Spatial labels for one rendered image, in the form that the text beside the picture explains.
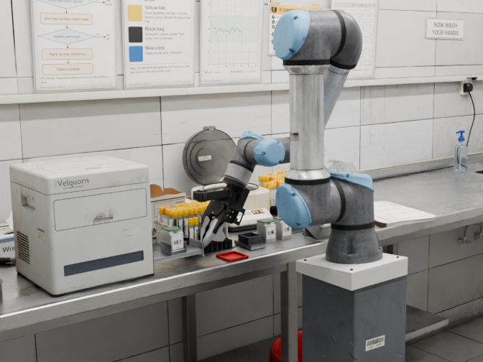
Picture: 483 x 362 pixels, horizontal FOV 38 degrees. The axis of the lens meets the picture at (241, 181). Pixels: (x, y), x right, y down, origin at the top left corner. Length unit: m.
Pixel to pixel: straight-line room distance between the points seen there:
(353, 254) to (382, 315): 0.18
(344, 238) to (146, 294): 0.53
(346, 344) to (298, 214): 0.37
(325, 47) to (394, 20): 1.68
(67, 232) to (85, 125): 0.75
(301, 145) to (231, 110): 1.05
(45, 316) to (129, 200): 0.35
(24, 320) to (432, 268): 2.51
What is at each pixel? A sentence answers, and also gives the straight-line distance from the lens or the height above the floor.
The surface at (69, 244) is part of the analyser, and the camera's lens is 1.76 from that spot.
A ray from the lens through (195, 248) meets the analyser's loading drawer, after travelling 1.98.
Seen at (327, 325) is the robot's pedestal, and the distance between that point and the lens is 1.88.
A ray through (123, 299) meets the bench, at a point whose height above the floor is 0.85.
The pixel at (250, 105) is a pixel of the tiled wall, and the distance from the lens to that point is 2.80.
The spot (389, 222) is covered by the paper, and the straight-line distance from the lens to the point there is 2.42.
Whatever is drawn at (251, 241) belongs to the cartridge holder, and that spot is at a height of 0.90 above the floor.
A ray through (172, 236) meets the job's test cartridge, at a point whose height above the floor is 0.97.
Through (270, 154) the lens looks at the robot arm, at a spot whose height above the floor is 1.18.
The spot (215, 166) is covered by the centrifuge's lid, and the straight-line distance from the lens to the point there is 2.64.
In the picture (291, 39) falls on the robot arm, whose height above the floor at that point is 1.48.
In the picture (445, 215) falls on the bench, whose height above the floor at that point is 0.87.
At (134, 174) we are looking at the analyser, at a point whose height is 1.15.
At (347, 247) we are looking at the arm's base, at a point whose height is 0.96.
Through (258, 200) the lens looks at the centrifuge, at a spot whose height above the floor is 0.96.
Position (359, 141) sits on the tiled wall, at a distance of 3.23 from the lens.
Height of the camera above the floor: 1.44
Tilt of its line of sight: 10 degrees down
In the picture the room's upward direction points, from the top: 1 degrees counter-clockwise
